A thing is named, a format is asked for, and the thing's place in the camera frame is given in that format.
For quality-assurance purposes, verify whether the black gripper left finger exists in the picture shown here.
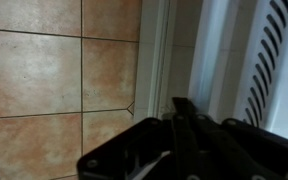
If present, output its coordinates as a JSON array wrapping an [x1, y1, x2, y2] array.
[[76, 96, 189, 180]]

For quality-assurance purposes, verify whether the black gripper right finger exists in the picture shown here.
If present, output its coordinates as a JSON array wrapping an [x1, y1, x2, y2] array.
[[183, 97, 288, 180]]

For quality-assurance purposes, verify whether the white appliance with vents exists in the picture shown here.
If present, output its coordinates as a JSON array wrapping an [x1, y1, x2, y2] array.
[[133, 0, 288, 146]]

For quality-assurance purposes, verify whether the white oven door handle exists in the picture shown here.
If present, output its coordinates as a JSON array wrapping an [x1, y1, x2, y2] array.
[[187, 0, 243, 116]]

